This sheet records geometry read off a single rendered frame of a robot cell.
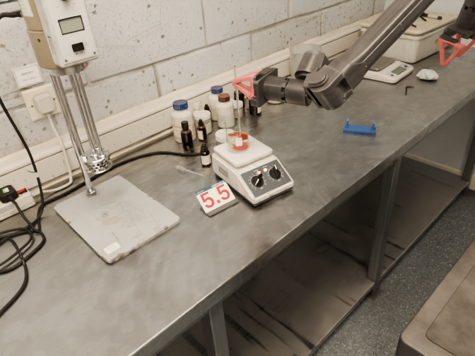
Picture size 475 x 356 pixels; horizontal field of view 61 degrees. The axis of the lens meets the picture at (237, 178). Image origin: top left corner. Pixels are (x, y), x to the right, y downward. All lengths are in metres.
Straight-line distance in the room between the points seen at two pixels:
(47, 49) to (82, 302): 0.49
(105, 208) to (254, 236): 0.40
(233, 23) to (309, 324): 1.14
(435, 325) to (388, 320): 0.46
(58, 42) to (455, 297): 1.24
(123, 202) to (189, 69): 0.58
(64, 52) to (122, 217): 0.42
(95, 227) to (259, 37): 1.00
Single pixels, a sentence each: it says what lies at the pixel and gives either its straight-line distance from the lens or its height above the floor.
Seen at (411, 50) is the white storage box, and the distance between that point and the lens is 1.98.
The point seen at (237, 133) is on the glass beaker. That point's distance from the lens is 1.03.
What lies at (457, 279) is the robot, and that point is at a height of 0.36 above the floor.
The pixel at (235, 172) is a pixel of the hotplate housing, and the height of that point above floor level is 0.82.
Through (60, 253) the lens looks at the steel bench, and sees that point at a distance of 1.01.
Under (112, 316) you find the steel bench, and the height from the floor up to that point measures 0.75.
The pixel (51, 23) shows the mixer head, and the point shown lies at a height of 1.23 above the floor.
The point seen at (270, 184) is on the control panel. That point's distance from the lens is 1.02.
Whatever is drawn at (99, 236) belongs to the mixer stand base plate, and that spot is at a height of 0.76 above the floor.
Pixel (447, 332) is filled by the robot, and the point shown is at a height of 0.37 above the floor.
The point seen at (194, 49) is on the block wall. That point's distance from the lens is 1.46.
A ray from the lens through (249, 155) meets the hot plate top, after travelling 1.05.
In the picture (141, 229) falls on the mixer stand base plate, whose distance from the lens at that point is 0.98.
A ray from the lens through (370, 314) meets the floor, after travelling 1.77.
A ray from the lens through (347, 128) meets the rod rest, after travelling 1.35.
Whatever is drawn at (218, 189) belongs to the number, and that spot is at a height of 0.78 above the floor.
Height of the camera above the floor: 1.37
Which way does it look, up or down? 34 degrees down
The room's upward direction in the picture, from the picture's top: 5 degrees counter-clockwise
